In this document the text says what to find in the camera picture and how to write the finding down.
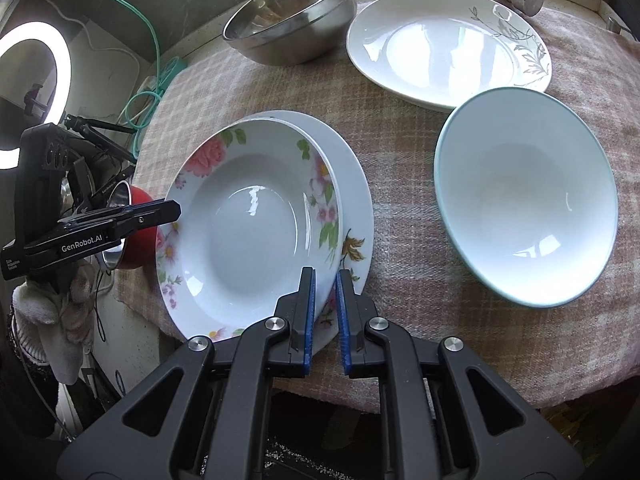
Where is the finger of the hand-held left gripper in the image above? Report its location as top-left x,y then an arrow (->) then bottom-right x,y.
57,199 -> 182,242

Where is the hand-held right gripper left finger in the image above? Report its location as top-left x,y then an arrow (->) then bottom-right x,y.
56,266 -> 317,480

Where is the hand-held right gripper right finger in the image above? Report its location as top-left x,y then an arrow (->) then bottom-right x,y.
335,269 -> 587,480

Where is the red bowl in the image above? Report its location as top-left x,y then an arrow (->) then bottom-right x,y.
101,180 -> 165,272

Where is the pink floral deep plate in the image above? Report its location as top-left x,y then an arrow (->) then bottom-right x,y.
156,119 -> 346,343

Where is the white plate yellow flower print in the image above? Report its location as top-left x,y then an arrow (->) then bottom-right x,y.
240,109 -> 376,297

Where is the white bowl light blue rim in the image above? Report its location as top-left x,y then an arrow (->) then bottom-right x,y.
433,86 -> 620,308

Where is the stainless steel bowl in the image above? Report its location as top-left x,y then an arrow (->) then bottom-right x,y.
222,0 -> 358,66

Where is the white plate grey leaf print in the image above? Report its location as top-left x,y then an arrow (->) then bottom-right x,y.
346,0 -> 552,113

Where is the person's left hand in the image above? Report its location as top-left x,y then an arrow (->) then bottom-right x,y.
10,259 -> 98,386

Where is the pink checked cloth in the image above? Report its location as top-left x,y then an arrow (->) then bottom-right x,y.
112,0 -> 640,415

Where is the black tripod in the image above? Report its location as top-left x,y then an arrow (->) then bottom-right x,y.
64,114 -> 139,163

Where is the black phone holder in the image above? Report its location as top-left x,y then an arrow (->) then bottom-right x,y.
22,82 -> 52,117

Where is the white ring light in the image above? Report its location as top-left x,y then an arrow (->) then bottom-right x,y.
0,20 -> 72,154

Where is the teal cable reel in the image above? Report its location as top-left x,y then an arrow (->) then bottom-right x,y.
157,56 -> 189,92

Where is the white cable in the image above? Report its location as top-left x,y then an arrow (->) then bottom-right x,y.
75,19 -> 151,92

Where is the teal cable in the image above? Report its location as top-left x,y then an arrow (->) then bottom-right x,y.
55,0 -> 188,157

